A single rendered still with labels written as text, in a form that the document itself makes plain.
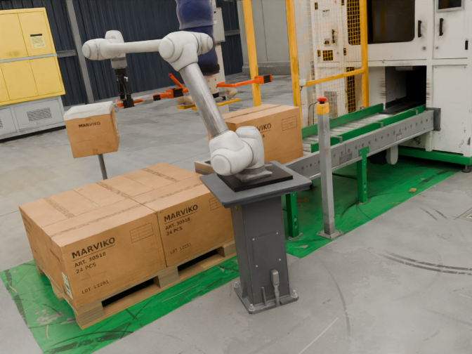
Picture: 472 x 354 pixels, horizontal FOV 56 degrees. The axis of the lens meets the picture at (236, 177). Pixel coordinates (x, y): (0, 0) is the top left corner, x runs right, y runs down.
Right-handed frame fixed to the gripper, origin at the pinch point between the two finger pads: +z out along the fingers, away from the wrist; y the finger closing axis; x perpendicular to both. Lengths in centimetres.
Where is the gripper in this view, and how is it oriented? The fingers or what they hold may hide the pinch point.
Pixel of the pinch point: (126, 102)
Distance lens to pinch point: 279.1
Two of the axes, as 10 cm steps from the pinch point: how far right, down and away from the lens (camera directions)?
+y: -6.2, -1.8, 7.7
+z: 1.2, 9.4, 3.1
